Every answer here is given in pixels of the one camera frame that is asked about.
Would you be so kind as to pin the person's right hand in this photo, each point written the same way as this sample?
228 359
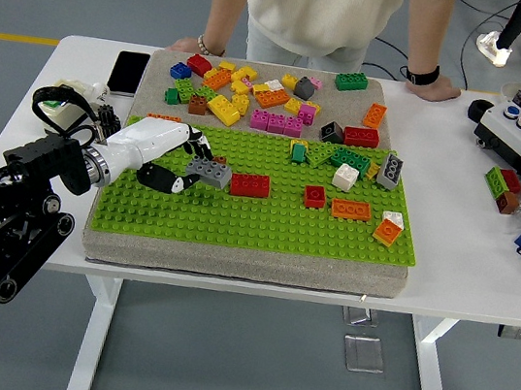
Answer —
185 45

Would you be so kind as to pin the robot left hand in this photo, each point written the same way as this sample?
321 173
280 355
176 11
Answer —
146 139

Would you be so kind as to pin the person's left hand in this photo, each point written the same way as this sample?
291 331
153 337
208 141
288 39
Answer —
435 91

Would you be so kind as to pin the grey eight-stud brick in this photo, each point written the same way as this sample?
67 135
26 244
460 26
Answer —
212 174

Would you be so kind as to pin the brown four-stud brick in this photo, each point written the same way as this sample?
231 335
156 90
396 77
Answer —
197 106
220 159

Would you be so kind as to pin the red eight-stud brick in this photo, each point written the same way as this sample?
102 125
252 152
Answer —
249 187
361 138

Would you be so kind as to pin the person's right forearm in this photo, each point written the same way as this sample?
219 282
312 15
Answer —
223 18

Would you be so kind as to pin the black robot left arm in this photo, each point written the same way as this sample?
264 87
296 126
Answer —
40 162

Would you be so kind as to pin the person's left forearm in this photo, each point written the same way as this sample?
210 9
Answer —
422 33

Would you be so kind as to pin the red four-stud brick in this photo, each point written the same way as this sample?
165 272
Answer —
314 198
199 64

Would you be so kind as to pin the blue four-stud brick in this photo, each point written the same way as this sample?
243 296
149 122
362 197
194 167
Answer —
180 71

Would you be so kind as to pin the orange eight-stud brick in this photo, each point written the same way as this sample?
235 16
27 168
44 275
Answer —
217 79
374 116
164 117
272 99

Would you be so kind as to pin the yellow four-stud brick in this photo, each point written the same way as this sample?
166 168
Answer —
288 81
241 103
240 87
292 106

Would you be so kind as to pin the small pink brick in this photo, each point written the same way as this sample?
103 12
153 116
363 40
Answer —
247 80
316 83

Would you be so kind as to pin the yellow eight-stud brick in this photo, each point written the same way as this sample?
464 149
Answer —
224 111

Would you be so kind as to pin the green eight-stud brick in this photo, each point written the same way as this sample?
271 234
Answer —
352 82
350 160

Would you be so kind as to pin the grey six-stud brick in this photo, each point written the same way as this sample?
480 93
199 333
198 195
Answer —
390 172

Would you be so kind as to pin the pink four-stud brick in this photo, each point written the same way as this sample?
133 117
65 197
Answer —
307 115
259 120

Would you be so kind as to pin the black four-stud brick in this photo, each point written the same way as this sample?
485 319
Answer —
331 132

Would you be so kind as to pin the white four-stud brick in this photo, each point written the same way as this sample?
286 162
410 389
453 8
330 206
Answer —
344 178
394 219

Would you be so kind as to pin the dark grey roof brick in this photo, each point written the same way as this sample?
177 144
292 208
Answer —
304 89

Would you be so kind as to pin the lime green flat brick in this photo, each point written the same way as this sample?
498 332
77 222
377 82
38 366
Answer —
319 156

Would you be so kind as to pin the orange brick hollow side up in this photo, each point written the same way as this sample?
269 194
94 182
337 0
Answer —
350 211

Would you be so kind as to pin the orange and yellow brick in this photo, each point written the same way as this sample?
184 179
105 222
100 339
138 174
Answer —
386 232

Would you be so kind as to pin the small teal green brick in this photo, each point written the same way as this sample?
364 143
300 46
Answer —
299 154

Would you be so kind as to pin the black wristband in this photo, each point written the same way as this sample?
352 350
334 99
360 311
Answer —
423 76

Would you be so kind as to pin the black gear wheel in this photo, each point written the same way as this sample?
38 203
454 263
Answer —
108 116

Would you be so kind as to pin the black smartphone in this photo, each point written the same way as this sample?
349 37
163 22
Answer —
128 73

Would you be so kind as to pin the small white plastic part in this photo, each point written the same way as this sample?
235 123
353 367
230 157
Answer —
100 91

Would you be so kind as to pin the green studded baseplate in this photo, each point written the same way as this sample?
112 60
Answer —
259 234

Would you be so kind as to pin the grey foam mat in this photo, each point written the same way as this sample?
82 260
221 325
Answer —
240 263

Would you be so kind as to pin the white table leg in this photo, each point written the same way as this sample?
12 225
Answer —
429 377
94 337

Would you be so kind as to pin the clear floor cover plate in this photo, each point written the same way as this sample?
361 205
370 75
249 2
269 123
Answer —
364 355
360 318

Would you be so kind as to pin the cream switch box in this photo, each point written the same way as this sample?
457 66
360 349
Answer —
58 107

